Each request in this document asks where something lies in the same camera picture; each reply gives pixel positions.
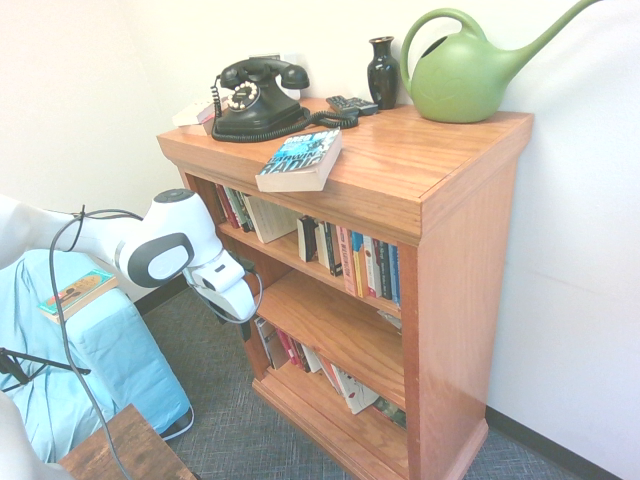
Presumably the yellow and blue book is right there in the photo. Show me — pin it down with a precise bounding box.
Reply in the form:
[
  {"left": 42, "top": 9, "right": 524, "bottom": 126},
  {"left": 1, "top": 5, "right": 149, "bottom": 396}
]
[{"left": 350, "top": 230, "right": 370, "bottom": 299}]

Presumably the large white red-spotted book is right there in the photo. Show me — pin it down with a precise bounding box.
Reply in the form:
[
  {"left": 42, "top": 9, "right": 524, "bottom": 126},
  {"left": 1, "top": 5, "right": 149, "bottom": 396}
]
[{"left": 329, "top": 364, "right": 380, "bottom": 416}]

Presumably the thick pink-orange spine book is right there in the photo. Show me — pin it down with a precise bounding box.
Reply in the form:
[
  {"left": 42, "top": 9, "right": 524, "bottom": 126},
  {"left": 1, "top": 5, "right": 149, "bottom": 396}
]
[{"left": 335, "top": 225, "right": 358, "bottom": 297}]

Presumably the dark spine shelf book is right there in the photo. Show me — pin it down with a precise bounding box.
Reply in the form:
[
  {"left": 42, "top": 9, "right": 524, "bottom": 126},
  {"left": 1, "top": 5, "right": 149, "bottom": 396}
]
[{"left": 374, "top": 239, "right": 392, "bottom": 301}]

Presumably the orange and white paperback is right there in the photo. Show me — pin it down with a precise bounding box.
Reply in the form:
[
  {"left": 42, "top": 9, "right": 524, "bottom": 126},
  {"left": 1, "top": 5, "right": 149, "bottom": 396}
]
[{"left": 196, "top": 95, "right": 231, "bottom": 124}]

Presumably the dark green cover book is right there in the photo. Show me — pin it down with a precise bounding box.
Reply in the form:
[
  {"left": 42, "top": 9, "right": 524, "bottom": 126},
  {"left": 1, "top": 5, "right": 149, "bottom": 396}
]
[{"left": 371, "top": 396, "right": 408, "bottom": 430}]

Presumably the light blue cloth cover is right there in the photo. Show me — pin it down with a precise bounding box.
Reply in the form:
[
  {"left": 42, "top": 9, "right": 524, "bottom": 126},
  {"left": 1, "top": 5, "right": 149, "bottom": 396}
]
[{"left": 0, "top": 248, "right": 195, "bottom": 464}]

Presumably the green and yellow book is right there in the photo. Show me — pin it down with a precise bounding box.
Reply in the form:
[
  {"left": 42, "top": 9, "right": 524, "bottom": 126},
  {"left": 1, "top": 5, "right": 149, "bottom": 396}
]
[{"left": 37, "top": 269, "right": 120, "bottom": 326}]

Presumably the green plastic watering can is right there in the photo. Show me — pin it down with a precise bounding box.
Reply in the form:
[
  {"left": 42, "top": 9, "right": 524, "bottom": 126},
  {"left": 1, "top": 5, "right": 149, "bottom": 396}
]
[{"left": 399, "top": 0, "right": 606, "bottom": 125}]

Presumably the black rotary telephone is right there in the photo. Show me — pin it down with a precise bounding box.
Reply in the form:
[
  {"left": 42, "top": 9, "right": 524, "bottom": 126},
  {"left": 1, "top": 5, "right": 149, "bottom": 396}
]
[{"left": 209, "top": 56, "right": 361, "bottom": 144}]

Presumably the dark green spine book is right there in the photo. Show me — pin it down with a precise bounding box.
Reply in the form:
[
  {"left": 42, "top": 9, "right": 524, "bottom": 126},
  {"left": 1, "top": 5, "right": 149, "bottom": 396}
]
[{"left": 234, "top": 189, "right": 257, "bottom": 234}]

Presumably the black glossy vase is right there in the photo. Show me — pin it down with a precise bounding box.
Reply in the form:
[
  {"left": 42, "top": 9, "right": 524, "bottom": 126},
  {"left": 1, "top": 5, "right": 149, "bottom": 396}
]
[{"left": 367, "top": 36, "right": 401, "bottom": 110}]

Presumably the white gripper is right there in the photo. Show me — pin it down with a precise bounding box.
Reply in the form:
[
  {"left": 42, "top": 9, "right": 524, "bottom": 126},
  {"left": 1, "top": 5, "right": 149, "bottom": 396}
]
[{"left": 191, "top": 255, "right": 257, "bottom": 344}]

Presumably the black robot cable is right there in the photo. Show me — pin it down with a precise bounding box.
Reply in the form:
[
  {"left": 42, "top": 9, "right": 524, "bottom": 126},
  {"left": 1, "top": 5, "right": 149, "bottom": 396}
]
[{"left": 48, "top": 203, "right": 146, "bottom": 480}]

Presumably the wooden bookshelf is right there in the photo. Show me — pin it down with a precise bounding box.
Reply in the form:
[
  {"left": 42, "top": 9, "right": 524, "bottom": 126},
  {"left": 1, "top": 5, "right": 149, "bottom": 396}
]
[{"left": 156, "top": 97, "right": 535, "bottom": 480}]

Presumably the grey and white book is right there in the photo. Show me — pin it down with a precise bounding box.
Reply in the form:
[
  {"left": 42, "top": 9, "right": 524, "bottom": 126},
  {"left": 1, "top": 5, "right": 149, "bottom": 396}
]
[{"left": 253, "top": 315, "right": 282, "bottom": 371}]

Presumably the blue spine shelf book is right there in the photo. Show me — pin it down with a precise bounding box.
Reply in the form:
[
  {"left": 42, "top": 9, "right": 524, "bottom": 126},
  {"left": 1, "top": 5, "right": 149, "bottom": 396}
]
[{"left": 388, "top": 243, "right": 402, "bottom": 308}]

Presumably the black tripod stand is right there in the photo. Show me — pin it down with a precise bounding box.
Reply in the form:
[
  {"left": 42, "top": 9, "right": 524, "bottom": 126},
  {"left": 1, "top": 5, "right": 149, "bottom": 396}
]
[{"left": 0, "top": 347, "right": 92, "bottom": 394}]

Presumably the black and white book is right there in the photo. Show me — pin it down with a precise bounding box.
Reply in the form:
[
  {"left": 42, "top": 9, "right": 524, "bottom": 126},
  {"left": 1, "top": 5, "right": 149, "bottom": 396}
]
[{"left": 296, "top": 214, "right": 320, "bottom": 264}]

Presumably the red spine shelf book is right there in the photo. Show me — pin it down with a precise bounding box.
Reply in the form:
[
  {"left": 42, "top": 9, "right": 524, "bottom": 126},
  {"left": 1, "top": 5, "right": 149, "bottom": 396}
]
[{"left": 214, "top": 183, "right": 232, "bottom": 225}]

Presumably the black remote control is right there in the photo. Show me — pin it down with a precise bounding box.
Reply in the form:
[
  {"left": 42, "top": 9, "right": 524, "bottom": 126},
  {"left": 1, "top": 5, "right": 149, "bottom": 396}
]
[{"left": 325, "top": 94, "right": 380, "bottom": 117}]

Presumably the blue Darwin's Radio paperback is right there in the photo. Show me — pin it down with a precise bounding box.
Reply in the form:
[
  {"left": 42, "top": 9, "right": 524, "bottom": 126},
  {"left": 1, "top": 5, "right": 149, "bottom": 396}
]
[{"left": 254, "top": 126, "right": 344, "bottom": 194}]

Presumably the dark brown wooden table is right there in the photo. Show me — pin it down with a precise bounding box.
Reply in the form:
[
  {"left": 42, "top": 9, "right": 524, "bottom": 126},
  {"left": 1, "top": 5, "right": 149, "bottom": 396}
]
[{"left": 57, "top": 403, "right": 197, "bottom": 480}]

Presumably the cream page-edge leaning book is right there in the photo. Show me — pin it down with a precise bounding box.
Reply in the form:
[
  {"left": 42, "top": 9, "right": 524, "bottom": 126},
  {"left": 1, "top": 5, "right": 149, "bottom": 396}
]
[{"left": 243, "top": 194, "right": 304, "bottom": 245}]

